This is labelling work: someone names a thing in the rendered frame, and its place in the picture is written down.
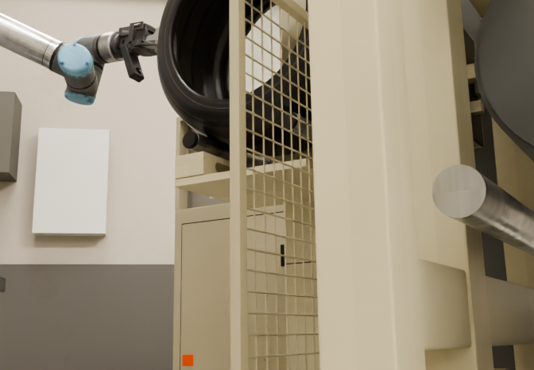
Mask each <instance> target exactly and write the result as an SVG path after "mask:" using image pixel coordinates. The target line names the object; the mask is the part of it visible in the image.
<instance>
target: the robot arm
mask: <svg viewBox="0 0 534 370"><path fill-rule="evenodd" d="M138 23H140V24H138ZM135 24H138V25H135ZM159 28H160V27H157V28H156V29H155V28H154V27H152V26H151V25H148V24H146V23H144V22H143V21H139V22H134V23H130V26H126V27H122V28H119V30H118V31H114V32H109V33H102V34H97V35H92V36H84V37H80V38H78V39H76V40H75V41H74V42H73V44H67V43H65V42H63V41H59V40H57V39H55V38H53V37H50V36H48V35H46V34H44V33H42V32H40V31H37V30H35V29H33V28H31V27H29V26H27V25H25V24H22V23H21V22H19V21H16V20H14V19H13V18H11V17H7V16H6V15H4V14H2V13H0V46H1V47H3V48H6V49H8V50H10V51H11V52H14V53H16V54H18V55H20V56H23V57H25V58H26V59H28V60H32V61H33V62H35V63H37V64H40V65H41V66H43V67H46V68H48V69H49V70H50V71H53V72H55V73H56V74H58V75H61V76H63V77H64V79H65V82H66V84H67V87H66V90H65V91H64V97H65V98H66V99H67V100H69V101H71V102H74V103H77V104H80V105H85V106H89V105H92V104H93V103H94V102H95V99H96V95H97V91H98V88H99V83H100V80H101V77H102V73H103V69H104V65H105V64H109V63H113V62H119V61H123V60H124V62H125V66H126V70H127V73H128V76H129V78H131V79H133V80H135V81H137V82H138V83H139V82H141V81H142V80H143V79H144V78H145V77H144V75H143V72H142V69H141V65H140V62H139V59H138V57H139V56H156V55H157V41H158V33H159Z"/></svg>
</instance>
